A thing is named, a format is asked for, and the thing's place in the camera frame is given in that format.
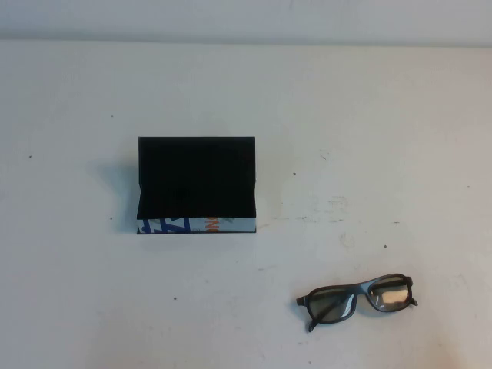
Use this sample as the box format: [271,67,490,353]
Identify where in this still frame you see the black printed glasses case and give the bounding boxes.
[135,135,258,236]

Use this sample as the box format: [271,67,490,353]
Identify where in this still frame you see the black frame glasses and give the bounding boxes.
[295,273,419,333]

